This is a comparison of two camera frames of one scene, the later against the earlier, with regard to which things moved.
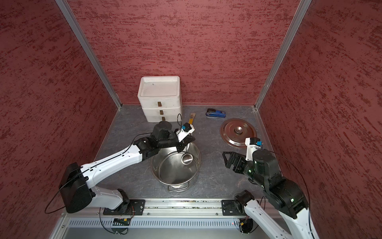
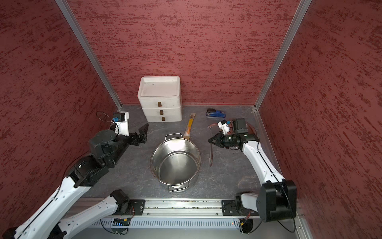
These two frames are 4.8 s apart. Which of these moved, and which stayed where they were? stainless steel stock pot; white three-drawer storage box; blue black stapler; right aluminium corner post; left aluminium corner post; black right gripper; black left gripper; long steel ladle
Moved: long steel ladle; black right gripper; black left gripper
Stayed: left aluminium corner post; stainless steel stock pot; blue black stapler; right aluminium corner post; white three-drawer storage box
